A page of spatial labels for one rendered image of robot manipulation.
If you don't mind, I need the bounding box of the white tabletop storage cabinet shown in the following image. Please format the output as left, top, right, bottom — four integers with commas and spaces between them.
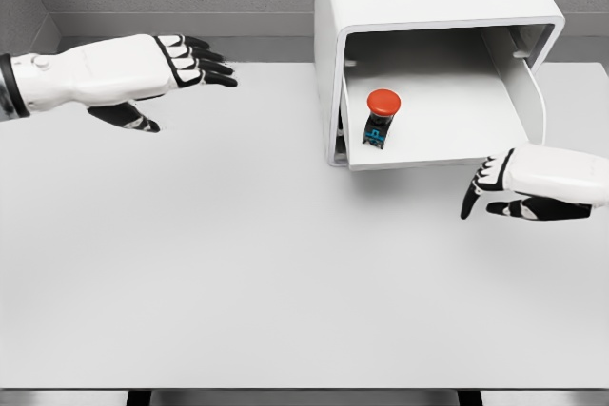
312, 0, 567, 169

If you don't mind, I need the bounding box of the red button load switch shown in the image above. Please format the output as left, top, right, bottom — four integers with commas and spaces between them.
361, 87, 403, 151

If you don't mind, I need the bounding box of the white cabinet drawer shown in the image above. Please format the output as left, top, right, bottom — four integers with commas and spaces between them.
340, 56, 547, 172

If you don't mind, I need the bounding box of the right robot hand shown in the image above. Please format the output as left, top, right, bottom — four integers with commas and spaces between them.
459, 143, 609, 222

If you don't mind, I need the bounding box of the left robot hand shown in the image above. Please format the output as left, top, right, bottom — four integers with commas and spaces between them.
70, 33, 239, 134

